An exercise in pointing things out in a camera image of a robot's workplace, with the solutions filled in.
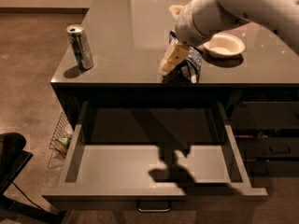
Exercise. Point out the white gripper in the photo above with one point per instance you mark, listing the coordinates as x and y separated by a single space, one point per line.
184 27

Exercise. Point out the metal drawer handle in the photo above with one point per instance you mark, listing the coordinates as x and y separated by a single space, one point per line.
153 206

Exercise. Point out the blue chip bag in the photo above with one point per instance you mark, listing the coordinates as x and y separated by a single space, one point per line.
190 68

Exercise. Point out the black chair base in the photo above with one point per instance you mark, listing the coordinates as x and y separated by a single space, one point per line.
13 158

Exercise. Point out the open grey top drawer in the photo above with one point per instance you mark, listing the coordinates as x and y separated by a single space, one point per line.
121 156

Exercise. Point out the white paper bowl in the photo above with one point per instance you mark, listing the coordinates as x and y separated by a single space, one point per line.
224 46

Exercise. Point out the wire mesh waste basket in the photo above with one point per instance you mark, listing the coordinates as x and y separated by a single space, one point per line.
60 142

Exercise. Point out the dark lower side drawers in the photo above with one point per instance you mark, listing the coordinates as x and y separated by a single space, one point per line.
267 134

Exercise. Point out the silver blue drink can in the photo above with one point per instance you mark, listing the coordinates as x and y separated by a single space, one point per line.
80 46

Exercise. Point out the dark grey counter cabinet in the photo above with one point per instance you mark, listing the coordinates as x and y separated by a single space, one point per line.
258 87

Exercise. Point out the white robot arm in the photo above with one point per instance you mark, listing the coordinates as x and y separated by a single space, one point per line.
279 16

